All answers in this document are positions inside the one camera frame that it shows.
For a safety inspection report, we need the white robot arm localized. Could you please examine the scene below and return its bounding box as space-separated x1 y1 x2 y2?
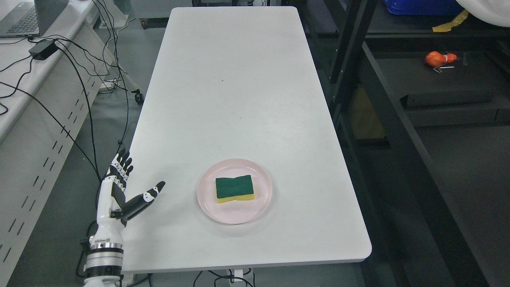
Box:
84 243 124 287

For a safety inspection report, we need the pink plate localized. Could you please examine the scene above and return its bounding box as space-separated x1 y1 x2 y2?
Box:
196 158 273 225

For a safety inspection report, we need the green yellow sponge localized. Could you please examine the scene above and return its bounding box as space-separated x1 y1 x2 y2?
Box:
215 175 255 203

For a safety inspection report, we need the orange toy object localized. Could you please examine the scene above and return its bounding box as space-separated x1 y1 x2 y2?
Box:
424 51 457 67

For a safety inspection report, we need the grey laptop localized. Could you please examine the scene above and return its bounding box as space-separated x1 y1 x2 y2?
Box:
0 0 69 38

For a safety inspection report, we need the black metal shelf rack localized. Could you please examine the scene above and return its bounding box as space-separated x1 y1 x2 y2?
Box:
288 0 509 287

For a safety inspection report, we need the blue plastic bin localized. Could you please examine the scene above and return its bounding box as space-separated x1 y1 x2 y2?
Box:
382 0 464 16

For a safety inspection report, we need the white plastic bag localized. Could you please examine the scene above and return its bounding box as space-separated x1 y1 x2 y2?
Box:
457 0 510 28

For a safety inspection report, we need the white side desk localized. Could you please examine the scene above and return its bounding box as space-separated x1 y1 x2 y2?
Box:
1 0 118 287

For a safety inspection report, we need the yellow tape strip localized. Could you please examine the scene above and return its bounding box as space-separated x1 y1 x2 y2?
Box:
432 10 469 33

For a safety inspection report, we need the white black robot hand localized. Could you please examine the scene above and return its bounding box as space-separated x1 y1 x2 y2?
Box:
89 149 166 249

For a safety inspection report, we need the black power adapter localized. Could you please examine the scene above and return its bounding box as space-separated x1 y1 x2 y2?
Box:
29 39 58 61

